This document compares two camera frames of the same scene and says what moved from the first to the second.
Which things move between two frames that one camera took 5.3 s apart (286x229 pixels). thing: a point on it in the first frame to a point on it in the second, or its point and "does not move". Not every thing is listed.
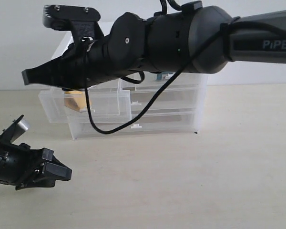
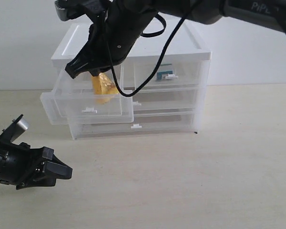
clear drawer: x=111 y=105 does not move
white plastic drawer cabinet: x=183 y=110 does not move
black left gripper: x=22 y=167 does not move
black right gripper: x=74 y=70 to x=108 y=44
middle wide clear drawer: x=180 y=101 does not move
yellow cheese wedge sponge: x=76 y=100 to x=104 y=87
